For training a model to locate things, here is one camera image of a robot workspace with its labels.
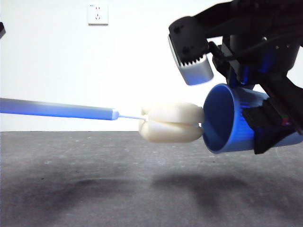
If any blue ribbed plastic cup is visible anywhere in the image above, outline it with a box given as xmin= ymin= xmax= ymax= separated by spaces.
xmin=202 ymin=83 xmax=303 ymax=154

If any grey-handled sponge cup brush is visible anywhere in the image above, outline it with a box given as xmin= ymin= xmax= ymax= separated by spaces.
xmin=0 ymin=97 xmax=205 ymax=144

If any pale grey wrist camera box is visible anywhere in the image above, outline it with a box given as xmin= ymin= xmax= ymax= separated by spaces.
xmin=167 ymin=35 xmax=214 ymax=86

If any black camera cable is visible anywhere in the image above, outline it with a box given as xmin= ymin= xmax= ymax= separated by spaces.
xmin=207 ymin=35 xmax=285 ymax=69

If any white wall power socket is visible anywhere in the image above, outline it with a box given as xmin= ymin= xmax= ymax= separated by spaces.
xmin=87 ymin=3 xmax=109 ymax=26

